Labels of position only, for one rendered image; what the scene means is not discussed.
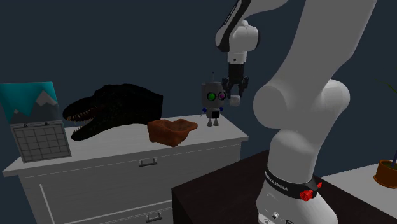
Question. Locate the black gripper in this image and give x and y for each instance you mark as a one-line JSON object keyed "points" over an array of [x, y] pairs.
{"points": [[236, 72]]}

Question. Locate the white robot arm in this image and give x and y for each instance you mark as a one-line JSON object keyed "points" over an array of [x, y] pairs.
{"points": [[304, 93]]}

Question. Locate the small white cylinder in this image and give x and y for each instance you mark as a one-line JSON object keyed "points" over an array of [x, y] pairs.
{"points": [[235, 100]]}

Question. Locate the grey robot figure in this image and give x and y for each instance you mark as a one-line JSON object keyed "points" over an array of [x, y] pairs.
{"points": [[211, 102]]}

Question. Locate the brown rock-shaped bowl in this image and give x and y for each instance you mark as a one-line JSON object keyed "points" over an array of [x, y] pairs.
{"points": [[167, 131]]}

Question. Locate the dark robot stand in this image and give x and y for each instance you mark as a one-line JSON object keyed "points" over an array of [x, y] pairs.
{"points": [[217, 198]]}

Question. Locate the black dinosaur head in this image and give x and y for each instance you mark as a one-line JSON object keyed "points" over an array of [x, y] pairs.
{"points": [[121, 105]]}

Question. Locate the white table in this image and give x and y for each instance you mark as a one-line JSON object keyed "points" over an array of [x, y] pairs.
{"points": [[350, 183]]}

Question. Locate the white chest of drawers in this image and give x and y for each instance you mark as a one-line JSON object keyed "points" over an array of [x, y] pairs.
{"points": [[93, 186]]}

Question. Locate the plant in orange pot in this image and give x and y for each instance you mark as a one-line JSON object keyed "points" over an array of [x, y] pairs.
{"points": [[386, 173]]}

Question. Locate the mountain picture desk calendar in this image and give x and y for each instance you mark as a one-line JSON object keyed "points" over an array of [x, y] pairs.
{"points": [[37, 139]]}

